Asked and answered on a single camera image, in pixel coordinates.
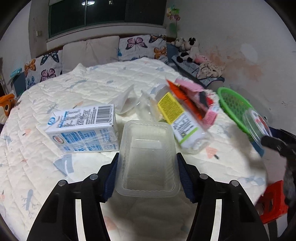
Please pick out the orange snack wrapper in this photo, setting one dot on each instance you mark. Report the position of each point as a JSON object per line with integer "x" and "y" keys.
{"x": 181, "y": 95}

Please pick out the left butterfly pillow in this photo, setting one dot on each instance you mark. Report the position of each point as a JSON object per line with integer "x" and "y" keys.
{"x": 43, "y": 68}

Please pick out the blue white milk carton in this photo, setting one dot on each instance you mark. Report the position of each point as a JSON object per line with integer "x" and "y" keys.
{"x": 86, "y": 129}

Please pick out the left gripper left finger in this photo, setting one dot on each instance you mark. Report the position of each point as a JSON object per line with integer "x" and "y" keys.
{"x": 57, "y": 218}

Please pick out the butterfly pillow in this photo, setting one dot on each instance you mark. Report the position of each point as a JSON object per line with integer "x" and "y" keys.
{"x": 43, "y": 68}
{"x": 150, "y": 46}

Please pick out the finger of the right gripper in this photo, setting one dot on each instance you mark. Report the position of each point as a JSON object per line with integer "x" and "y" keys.
{"x": 281, "y": 141}

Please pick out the clear jelly cup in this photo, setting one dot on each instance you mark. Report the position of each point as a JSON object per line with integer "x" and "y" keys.
{"x": 125, "y": 101}

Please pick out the green plastic basket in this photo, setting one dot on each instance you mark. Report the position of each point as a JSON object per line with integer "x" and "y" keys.
{"x": 235, "y": 105}

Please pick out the black white cow plush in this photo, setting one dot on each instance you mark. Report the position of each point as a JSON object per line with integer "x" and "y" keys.
{"x": 188, "y": 49}

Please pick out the red plastic stool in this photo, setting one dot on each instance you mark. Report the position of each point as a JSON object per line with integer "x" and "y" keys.
{"x": 271, "y": 205}

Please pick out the right butterfly pillow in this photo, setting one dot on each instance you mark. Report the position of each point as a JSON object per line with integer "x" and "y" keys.
{"x": 150, "y": 46}

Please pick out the spotted beige plush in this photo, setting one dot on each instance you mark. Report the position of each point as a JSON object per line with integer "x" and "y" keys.
{"x": 209, "y": 70}

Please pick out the pink snack wrapper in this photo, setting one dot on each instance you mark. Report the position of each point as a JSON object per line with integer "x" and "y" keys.
{"x": 196, "y": 93}

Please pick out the beige pillow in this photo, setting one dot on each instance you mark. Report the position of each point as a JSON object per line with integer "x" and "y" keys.
{"x": 90, "y": 52}

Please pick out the pink plush toy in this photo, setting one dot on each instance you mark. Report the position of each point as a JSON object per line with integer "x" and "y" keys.
{"x": 199, "y": 59}

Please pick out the grey gloved right hand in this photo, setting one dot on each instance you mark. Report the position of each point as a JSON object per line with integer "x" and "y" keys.
{"x": 289, "y": 183}

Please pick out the orange plush toy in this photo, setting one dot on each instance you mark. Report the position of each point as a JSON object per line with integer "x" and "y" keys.
{"x": 7, "y": 102}

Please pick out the clear plastic bottle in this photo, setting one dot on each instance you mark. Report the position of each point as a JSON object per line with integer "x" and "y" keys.
{"x": 190, "y": 135}

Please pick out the red white tissue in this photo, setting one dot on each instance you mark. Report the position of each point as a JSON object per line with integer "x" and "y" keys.
{"x": 212, "y": 98}

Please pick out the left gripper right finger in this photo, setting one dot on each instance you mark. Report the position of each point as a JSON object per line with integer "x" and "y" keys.
{"x": 239, "y": 218}

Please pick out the clear rectangular plastic tray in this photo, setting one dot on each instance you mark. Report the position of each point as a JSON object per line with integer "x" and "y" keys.
{"x": 147, "y": 162}

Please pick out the strawberry yogurt tub lid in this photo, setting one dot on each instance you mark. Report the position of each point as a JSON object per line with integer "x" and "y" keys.
{"x": 256, "y": 125}

